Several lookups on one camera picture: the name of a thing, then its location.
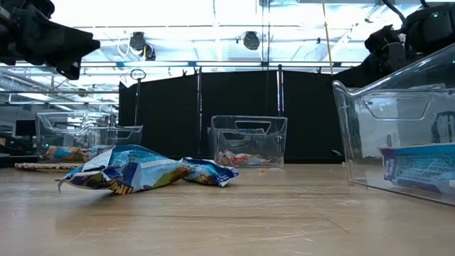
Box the clear plastic bin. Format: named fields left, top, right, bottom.
left=35, top=111, right=144, bottom=164
left=208, top=114, right=288, bottom=169
left=332, top=42, right=455, bottom=208

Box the black aluminium table frame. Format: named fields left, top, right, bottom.
left=0, top=155, right=346, bottom=169

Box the black monitor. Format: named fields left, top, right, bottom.
left=14, top=119, right=38, bottom=137

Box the black ring-topped stand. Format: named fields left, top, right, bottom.
left=129, top=68, right=147, bottom=127

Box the yellow hanging cable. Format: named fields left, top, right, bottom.
left=321, top=0, right=335, bottom=76

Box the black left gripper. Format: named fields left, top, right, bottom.
left=0, top=10, right=102, bottom=81

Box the blue white granola bar wrapper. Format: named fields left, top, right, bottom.
left=57, top=144, right=195, bottom=196
left=181, top=157, right=241, bottom=188
left=379, top=143, right=455, bottom=196

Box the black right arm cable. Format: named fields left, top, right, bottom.
left=382, top=0, right=408, bottom=28

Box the black ceiling spotlight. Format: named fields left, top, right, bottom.
left=128, top=31, right=157, bottom=61
left=242, top=31, right=261, bottom=51

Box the black backdrop panel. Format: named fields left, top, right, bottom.
left=118, top=70, right=356, bottom=161

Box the round woven straw placemat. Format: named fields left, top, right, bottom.
left=14, top=161, right=95, bottom=171

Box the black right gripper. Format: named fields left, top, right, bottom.
left=341, top=24, right=410, bottom=89

